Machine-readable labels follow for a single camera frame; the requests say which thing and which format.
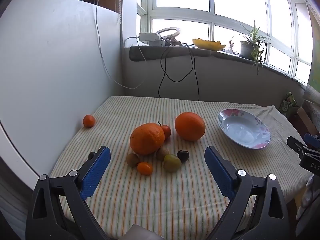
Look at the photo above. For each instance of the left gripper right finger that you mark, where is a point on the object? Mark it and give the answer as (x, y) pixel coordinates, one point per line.
(256, 209)

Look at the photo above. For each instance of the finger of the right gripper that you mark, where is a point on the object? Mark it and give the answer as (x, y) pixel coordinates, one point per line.
(298, 147)
(312, 140)

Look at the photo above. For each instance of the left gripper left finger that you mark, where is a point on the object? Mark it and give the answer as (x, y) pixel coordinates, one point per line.
(58, 208)

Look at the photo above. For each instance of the floral white bowl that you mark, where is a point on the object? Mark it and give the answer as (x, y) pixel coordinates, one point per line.
(243, 128)

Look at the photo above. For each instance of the brown kiwi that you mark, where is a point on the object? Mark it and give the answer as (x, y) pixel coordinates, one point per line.
(162, 153)
(132, 160)

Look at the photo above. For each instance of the small orange kumquat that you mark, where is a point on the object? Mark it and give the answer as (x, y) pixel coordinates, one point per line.
(145, 168)

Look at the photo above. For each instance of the dark purple plum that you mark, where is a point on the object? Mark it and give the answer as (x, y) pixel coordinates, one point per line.
(183, 155)

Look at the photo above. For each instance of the large orange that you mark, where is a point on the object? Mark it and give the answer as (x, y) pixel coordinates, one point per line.
(190, 126)
(147, 138)

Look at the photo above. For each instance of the green plum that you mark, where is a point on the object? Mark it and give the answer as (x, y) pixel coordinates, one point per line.
(171, 163)

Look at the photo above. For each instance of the green packet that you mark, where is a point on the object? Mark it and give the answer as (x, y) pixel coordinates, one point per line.
(288, 105)

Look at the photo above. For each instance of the striped table cloth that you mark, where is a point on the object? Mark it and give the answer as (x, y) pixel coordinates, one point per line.
(185, 204)

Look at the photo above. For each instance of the potted spider plant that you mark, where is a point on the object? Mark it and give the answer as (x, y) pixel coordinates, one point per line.
(254, 48)

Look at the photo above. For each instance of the mandarin with stem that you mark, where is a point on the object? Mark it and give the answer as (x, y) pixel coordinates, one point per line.
(166, 130)

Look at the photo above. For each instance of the yellow bowl on sill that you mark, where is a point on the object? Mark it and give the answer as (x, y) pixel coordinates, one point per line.
(208, 45)

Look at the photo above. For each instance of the grey window sill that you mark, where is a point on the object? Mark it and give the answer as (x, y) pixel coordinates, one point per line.
(148, 53)

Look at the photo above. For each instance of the white power strip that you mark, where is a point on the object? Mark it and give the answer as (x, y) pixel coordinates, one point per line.
(152, 39)

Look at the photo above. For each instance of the small mandarin by wall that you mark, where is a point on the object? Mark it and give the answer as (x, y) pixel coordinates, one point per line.
(88, 121)

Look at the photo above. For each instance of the white window frame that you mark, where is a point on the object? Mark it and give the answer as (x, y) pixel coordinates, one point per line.
(286, 22)

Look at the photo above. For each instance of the ring light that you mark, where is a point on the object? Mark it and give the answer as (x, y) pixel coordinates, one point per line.
(169, 34)

